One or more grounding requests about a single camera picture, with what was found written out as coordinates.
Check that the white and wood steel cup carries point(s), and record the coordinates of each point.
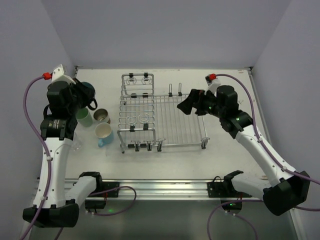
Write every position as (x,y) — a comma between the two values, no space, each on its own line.
(102,115)

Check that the clear plastic tumbler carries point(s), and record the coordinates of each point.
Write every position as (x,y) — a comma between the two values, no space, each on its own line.
(76,143)

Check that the silver wire dish rack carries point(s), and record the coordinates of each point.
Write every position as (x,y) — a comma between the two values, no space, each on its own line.
(152,121)

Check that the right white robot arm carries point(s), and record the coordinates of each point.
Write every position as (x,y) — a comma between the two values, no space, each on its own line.
(285,188)

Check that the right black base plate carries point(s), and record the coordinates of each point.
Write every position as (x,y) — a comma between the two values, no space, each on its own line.
(216,188)

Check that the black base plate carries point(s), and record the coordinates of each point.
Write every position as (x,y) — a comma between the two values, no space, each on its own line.
(108,186)
(216,188)

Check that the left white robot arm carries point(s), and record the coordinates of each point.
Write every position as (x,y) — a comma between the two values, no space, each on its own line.
(53,207)

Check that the aluminium front rail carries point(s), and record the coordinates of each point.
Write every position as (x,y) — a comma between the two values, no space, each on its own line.
(187,189)

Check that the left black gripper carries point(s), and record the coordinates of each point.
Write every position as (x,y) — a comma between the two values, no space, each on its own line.
(78,92)

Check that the dark green glossy mug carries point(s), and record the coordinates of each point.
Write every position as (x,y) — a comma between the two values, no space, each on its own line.
(88,98)

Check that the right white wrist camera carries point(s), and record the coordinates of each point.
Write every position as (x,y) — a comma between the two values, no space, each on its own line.
(213,83)

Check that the light blue ceramic mug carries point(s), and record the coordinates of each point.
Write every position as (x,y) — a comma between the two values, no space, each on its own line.
(104,132)

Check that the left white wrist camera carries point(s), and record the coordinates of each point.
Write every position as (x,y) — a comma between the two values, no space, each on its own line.
(58,74)

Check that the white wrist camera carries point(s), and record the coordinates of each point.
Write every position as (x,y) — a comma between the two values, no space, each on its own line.
(213,83)
(58,74)

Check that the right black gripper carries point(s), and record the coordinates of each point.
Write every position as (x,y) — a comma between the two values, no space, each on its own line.
(197,100)

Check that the mint green plastic cup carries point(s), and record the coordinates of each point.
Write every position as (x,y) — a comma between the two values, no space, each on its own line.
(84,118)

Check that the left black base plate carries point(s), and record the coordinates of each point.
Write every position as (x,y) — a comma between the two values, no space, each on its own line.
(108,186)

